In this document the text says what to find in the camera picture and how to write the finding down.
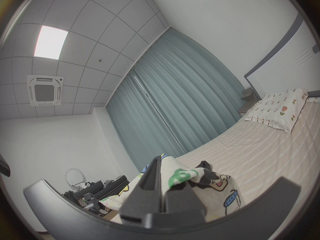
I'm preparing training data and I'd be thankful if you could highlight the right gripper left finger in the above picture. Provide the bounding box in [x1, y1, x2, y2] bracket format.
[119, 156, 163, 219]

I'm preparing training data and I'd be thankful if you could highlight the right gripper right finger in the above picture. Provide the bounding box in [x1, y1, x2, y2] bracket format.
[164, 181, 207, 214]

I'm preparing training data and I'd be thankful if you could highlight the white printed pyjama top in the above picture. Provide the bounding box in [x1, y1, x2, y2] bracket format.
[99, 153, 247, 222]

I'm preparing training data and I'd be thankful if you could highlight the black chest of drawers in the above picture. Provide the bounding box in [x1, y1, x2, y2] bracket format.
[74, 175, 130, 201]

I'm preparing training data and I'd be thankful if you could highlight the blue-green curtain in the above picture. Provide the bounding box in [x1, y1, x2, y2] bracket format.
[105, 69, 188, 172]
[132, 28, 247, 157]

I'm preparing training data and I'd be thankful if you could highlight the round white mirror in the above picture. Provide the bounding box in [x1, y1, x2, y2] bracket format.
[65, 168, 86, 189]

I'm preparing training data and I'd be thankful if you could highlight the bed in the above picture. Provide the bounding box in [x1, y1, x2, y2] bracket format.
[110, 12, 320, 222]

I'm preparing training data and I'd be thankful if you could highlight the grey bedside table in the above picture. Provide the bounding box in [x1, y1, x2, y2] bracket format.
[239, 88, 263, 114]

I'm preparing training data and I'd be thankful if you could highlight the ceiling air conditioner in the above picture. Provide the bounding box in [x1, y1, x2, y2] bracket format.
[27, 75, 64, 106]

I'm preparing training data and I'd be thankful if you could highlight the ceiling light panel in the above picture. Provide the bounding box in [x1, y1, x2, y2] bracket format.
[34, 25, 69, 59]

